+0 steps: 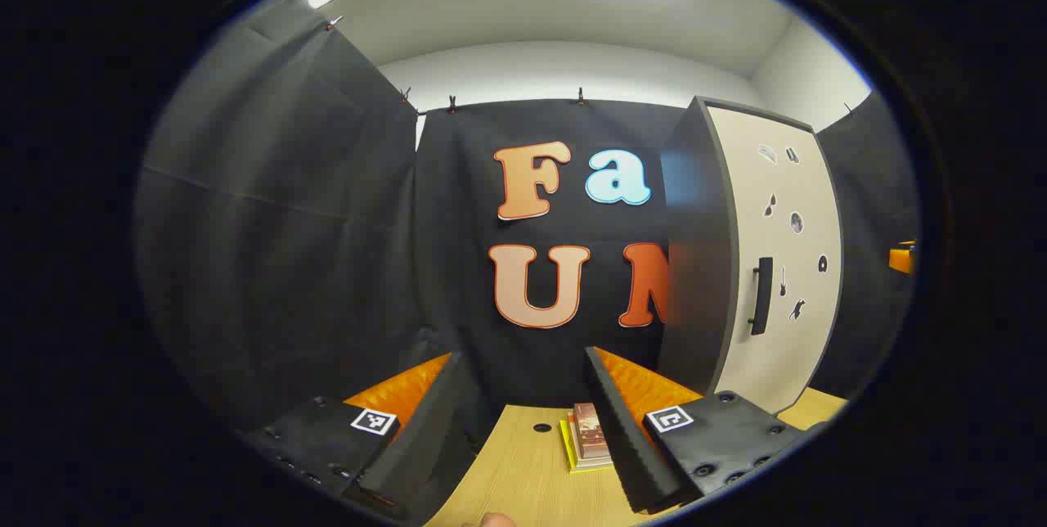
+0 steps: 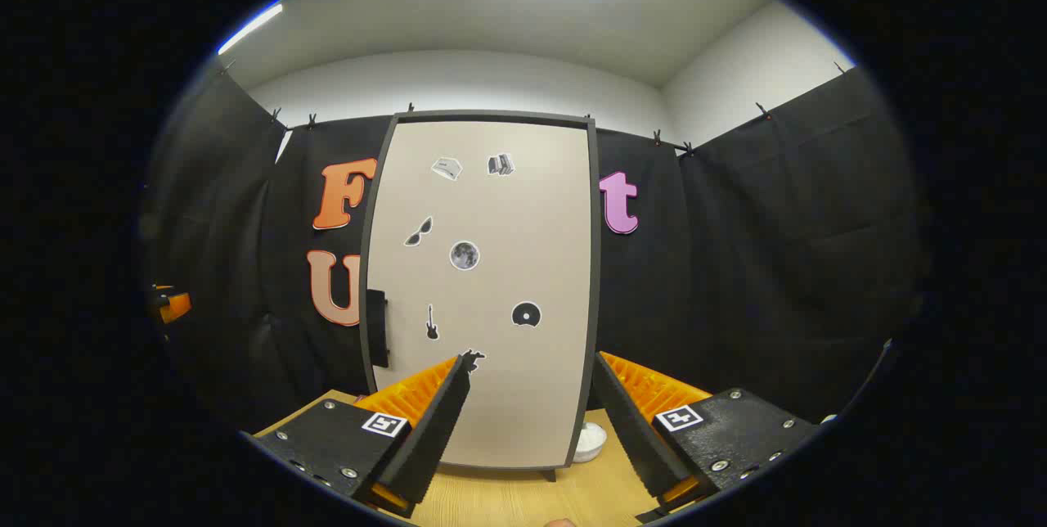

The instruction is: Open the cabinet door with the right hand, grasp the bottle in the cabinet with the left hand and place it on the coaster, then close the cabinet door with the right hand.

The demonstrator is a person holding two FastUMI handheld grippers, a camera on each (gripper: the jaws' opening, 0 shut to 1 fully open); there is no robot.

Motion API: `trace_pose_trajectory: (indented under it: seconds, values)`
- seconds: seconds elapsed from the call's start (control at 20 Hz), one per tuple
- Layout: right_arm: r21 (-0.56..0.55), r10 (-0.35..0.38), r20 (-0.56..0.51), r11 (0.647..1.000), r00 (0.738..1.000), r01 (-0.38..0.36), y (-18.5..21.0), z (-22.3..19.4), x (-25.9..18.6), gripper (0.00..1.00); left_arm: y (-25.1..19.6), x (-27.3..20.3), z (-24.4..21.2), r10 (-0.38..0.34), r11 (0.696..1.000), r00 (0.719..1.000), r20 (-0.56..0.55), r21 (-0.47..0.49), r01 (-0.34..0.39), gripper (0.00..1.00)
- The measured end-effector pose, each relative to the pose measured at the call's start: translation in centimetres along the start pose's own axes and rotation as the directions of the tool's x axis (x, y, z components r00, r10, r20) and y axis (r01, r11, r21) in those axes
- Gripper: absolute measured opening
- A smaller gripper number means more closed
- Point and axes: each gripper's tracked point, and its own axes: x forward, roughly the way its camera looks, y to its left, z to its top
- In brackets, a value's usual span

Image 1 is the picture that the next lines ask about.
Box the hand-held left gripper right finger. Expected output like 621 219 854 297
583 345 811 516

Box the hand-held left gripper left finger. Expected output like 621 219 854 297
237 351 481 524

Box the grey cabinet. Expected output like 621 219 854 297
657 96 819 397

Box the black backdrop cloth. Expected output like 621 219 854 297
135 0 919 462

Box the black door handle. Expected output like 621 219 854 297
750 257 774 336

